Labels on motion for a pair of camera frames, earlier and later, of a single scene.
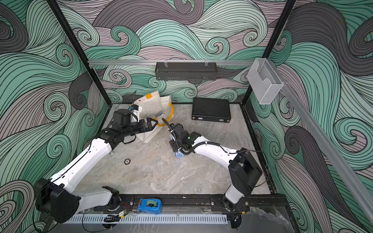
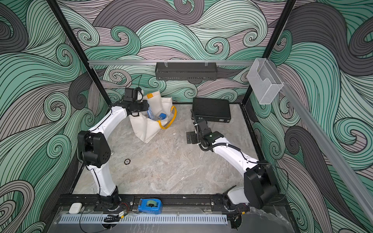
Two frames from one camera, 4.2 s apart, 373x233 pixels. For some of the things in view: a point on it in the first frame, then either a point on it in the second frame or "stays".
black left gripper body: (133, 128) to (140, 107)
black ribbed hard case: (211, 109) stays
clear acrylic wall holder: (264, 80) stays
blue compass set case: (178, 154) to (162, 116)
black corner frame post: (282, 17) stays
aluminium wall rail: (150, 62) stays
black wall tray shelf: (186, 71) stays
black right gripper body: (176, 145) to (195, 138)
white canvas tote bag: (160, 107) stays
